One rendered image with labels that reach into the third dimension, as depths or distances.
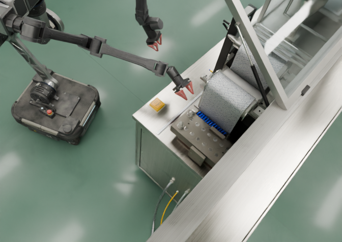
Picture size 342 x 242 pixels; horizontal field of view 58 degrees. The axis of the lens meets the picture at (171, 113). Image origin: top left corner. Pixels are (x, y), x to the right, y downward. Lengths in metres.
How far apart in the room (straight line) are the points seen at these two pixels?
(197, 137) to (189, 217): 0.85
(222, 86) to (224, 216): 0.69
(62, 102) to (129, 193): 0.95
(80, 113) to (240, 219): 1.85
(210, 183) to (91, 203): 1.79
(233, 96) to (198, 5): 2.53
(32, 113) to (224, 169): 2.06
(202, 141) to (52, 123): 1.41
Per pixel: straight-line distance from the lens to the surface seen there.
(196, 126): 1.78
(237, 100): 1.60
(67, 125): 2.60
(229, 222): 1.21
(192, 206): 0.97
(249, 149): 1.08
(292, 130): 1.45
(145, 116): 1.93
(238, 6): 1.08
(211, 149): 1.74
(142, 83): 3.16
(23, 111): 2.86
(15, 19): 1.66
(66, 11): 3.87
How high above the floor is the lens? 2.59
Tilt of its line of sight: 60 degrees down
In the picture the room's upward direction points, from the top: 12 degrees clockwise
